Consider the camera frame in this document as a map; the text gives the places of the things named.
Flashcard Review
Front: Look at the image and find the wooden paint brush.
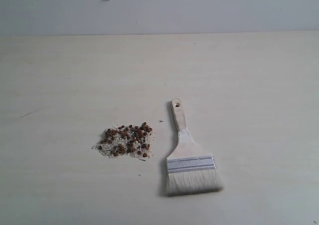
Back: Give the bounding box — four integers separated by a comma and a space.
166, 98, 223, 196

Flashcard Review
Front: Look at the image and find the pile of grains and pellets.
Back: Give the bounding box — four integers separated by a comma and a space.
92, 122, 154, 161

